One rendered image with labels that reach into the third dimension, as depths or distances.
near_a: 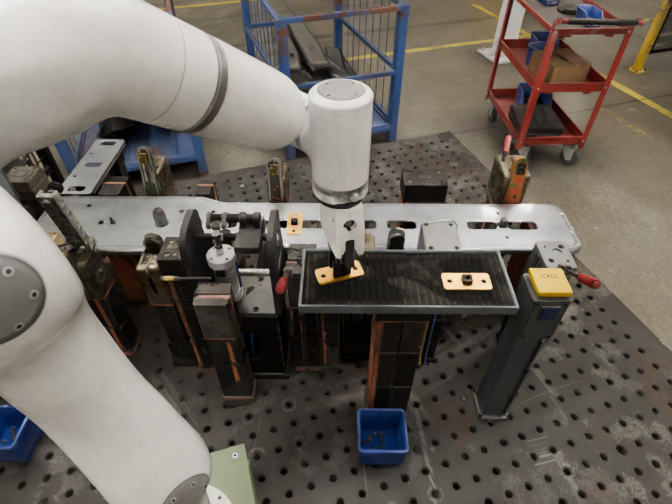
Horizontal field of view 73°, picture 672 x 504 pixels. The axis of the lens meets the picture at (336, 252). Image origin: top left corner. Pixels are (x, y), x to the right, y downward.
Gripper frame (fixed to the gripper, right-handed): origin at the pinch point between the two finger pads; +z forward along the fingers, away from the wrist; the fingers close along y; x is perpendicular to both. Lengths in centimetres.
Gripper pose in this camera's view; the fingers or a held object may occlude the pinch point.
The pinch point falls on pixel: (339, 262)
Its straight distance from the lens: 80.4
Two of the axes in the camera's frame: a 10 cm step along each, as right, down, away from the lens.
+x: -9.5, 2.1, -2.2
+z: 0.0, 7.2, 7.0
